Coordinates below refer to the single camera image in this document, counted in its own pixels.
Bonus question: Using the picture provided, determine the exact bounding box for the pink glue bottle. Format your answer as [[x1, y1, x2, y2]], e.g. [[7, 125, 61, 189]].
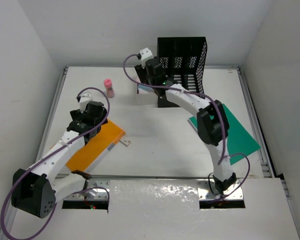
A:
[[103, 78, 115, 98]]

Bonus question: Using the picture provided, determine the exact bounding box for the small white eraser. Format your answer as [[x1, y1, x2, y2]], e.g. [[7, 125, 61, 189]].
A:
[[119, 136, 131, 147]]

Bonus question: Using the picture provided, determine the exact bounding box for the green notebook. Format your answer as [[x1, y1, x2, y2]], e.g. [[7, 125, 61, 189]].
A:
[[187, 103, 262, 166]]

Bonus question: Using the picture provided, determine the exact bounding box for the blue transparent tube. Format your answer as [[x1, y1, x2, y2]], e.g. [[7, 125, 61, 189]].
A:
[[138, 84, 154, 93]]

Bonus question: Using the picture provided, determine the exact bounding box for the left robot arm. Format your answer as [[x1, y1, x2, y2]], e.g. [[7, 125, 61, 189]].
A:
[[11, 101, 108, 219]]

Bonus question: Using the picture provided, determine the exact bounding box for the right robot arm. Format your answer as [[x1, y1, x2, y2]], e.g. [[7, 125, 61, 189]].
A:
[[134, 54, 237, 195]]

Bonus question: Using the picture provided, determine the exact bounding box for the white storage box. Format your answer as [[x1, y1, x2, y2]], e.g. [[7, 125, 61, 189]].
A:
[[133, 76, 158, 105]]

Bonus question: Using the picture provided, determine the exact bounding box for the black mesh file organizer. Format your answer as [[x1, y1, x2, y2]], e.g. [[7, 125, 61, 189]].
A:
[[157, 36, 208, 94]]

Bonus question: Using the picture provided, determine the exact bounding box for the orange notebook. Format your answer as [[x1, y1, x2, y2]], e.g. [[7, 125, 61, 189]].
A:
[[65, 120, 126, 174]]

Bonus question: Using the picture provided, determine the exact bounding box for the white front cover panel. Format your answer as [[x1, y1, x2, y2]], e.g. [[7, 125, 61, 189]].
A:
[[10, 178, 299, 240]]

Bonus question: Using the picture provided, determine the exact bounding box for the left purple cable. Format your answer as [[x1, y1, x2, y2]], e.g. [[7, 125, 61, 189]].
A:
[[0, 87, 111, 240]]

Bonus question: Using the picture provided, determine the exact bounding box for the purple cable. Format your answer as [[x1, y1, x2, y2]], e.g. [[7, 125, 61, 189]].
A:
[[122, 53, 251, 201], [0, 87, 111, 240]]

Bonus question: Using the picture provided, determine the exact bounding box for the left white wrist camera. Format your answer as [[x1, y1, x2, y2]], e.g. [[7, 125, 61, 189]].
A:
[[76, 91, 93, 112]]

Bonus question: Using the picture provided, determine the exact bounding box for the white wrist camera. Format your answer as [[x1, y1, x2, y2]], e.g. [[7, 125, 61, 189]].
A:
[[137, 47, 154, 61], [76, 91, 93, 112]]

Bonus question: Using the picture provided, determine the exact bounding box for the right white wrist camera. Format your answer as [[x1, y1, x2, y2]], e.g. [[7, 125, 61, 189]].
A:
[[137, 47, 154, 61]]

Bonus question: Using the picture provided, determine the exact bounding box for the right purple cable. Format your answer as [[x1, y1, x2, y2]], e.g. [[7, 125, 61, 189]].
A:
[[122, 53, 251, 201]]

